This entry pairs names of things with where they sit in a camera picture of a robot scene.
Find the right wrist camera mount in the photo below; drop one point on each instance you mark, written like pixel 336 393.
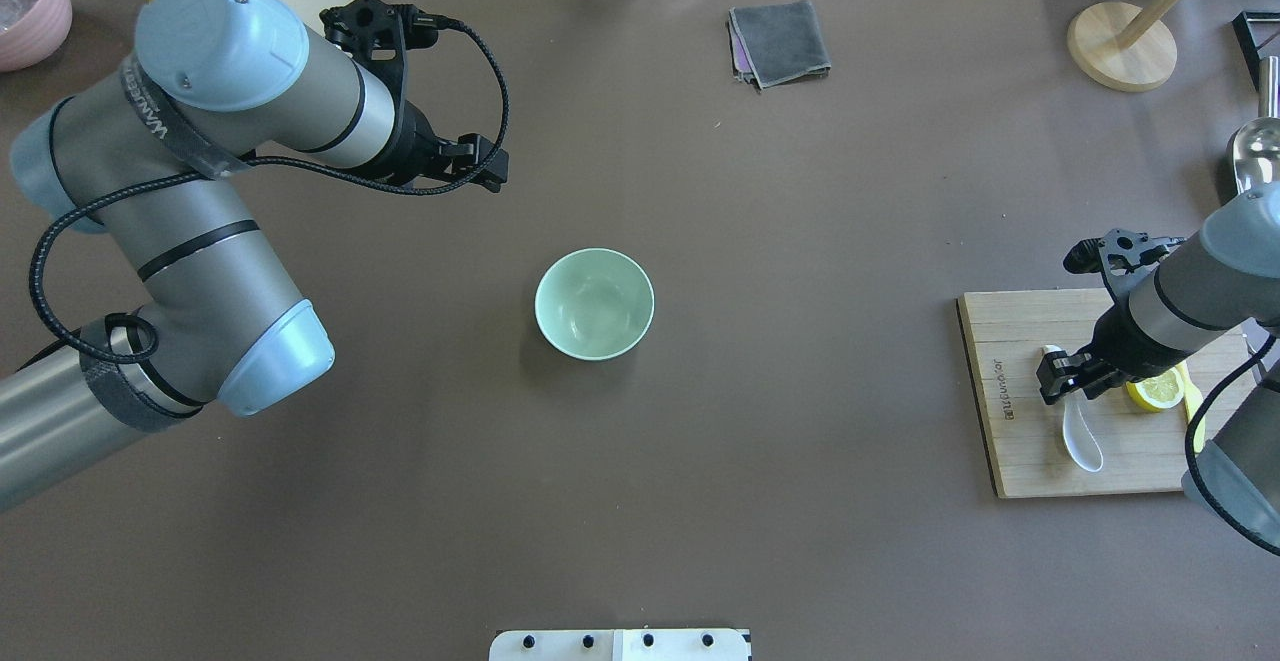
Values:
pixel 1122 258

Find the white ceramic spoon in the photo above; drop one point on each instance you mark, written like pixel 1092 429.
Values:
pixel 1078 438

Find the yellow lemon half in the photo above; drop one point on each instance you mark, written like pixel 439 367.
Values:
pixel 1157 394

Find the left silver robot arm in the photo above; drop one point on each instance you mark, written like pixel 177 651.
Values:
pixel 211 90

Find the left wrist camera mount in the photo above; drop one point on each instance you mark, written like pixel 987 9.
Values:
pixel 378 35

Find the yellow plastic knife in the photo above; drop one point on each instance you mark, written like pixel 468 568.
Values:
pixel 1193 399

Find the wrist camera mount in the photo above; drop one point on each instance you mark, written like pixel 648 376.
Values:
pixel 378 35
pixel 1122 258

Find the wooden mug tree stand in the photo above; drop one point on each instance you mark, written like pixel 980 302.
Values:
pixel 1122 46

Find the metal scoop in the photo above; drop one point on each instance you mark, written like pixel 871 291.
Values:
pixel 1254 148

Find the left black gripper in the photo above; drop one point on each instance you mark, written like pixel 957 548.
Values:
pixel 408 148

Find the grey folded cloth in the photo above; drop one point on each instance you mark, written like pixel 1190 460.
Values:
pixel 777 44

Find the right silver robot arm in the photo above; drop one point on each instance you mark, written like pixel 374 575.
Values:
pixel 1170 298

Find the mint green bowl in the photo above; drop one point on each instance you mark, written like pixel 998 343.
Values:
pixel 594 304

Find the bamboo cutting board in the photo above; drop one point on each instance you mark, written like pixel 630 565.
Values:
pixel 1005 334

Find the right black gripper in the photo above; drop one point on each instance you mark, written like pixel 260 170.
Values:
pixel 1120 346

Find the pink bowl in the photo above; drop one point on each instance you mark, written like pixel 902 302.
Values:
pixel 32 31

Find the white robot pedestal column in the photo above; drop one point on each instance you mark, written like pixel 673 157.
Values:
pixel 623 644

